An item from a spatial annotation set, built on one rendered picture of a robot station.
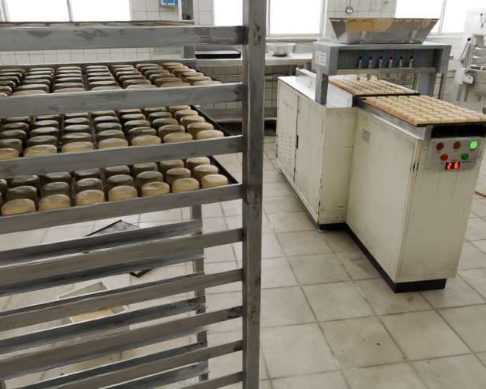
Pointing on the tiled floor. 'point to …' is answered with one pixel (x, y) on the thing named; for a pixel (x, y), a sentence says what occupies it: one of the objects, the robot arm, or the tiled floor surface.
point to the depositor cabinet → (315, 150)
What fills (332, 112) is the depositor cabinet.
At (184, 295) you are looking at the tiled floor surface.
